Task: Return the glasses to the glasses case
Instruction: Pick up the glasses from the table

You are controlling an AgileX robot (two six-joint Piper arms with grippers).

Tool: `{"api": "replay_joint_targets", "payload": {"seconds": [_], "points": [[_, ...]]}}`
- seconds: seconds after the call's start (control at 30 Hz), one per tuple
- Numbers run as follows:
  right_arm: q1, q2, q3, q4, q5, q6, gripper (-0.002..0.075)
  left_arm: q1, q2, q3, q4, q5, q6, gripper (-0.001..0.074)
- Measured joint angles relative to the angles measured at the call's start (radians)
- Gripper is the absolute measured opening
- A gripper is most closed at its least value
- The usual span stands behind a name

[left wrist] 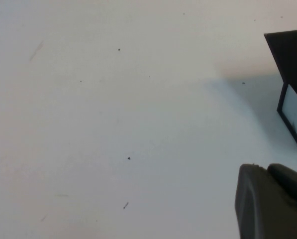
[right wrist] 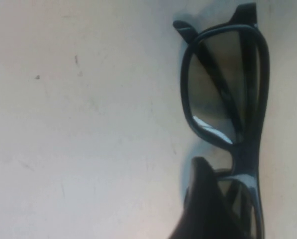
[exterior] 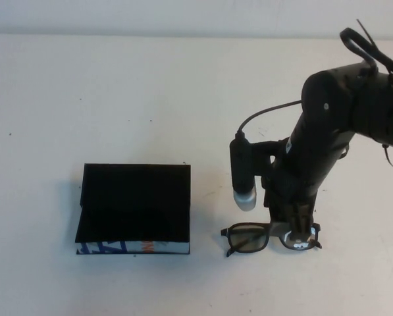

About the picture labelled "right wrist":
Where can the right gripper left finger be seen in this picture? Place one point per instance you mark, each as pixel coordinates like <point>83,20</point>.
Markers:
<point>205,204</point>

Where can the black framed glasses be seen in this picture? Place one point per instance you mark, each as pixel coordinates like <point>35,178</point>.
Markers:
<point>250,159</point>

